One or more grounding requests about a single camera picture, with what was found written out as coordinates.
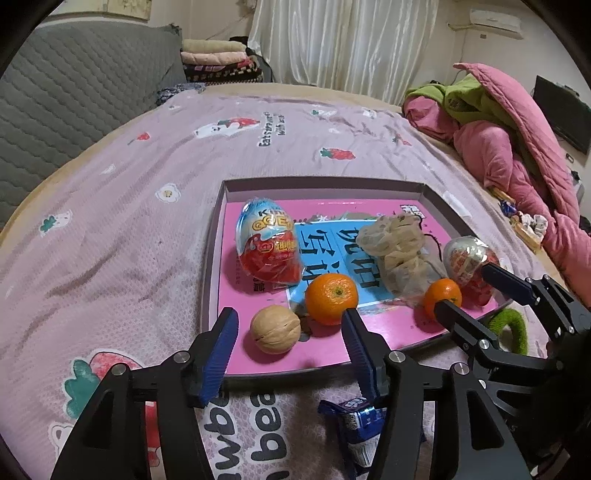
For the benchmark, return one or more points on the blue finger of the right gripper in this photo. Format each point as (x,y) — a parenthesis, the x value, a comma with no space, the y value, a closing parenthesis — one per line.
(466,332)
(510,285)

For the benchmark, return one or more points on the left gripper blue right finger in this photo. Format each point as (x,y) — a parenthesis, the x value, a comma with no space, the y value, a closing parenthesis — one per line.
(367,352)

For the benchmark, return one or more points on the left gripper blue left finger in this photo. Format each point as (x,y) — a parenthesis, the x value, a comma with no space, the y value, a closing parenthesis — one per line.
(214,353)

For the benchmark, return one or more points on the green fuzzy scrunchie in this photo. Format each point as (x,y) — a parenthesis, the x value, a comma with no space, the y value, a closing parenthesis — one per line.
(510,328)

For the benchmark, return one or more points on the orange mandarin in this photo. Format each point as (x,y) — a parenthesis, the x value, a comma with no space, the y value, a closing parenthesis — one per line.
(443,289)
(328,297)

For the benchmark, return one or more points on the tan walnut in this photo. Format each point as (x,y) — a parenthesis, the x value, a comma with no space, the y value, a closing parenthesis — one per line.
(275,329)

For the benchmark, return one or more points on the clear red surprise egg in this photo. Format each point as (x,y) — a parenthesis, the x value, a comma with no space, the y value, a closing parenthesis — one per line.
(463,259)

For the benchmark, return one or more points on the blue cookie packet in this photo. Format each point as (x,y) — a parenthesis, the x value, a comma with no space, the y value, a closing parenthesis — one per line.
(358,425)

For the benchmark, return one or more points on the blue red surprise egg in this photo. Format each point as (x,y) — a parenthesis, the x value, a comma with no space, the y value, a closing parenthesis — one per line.
(266,243)

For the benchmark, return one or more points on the white patterned cloth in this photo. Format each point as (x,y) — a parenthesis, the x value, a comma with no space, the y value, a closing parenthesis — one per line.
(534,225)

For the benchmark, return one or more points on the pink quilted comforter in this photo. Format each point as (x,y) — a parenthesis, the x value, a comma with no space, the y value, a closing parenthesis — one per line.
(528,164)

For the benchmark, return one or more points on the grey box lid tray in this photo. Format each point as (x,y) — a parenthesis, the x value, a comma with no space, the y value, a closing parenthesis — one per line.
(295,188)

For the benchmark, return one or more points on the pink strawberry print blanket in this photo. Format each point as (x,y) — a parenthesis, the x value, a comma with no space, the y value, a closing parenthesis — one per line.
(104,262)

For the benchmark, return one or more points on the black television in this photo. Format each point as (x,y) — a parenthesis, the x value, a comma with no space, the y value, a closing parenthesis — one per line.
(565,112)

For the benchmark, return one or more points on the green garment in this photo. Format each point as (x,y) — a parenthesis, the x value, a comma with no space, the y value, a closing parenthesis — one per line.
(465,101)

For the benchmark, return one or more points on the white air conditioner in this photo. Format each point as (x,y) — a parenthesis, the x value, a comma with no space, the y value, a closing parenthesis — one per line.
(498,22)

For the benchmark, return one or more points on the blue patterned cloth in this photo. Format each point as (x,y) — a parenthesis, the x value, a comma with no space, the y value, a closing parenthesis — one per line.
(165,94)

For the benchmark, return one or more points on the white satin curtain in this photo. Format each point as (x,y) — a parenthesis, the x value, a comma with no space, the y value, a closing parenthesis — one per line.
(372,48)

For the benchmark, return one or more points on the stack of folded blankets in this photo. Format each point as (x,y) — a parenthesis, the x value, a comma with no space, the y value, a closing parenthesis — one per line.
(216,62)

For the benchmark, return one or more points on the grey quilted headboard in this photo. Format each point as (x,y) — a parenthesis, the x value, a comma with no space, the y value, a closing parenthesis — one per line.
(68,86)

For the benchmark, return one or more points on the floral wall painting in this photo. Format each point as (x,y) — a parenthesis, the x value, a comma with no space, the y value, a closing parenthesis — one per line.
(136,9)

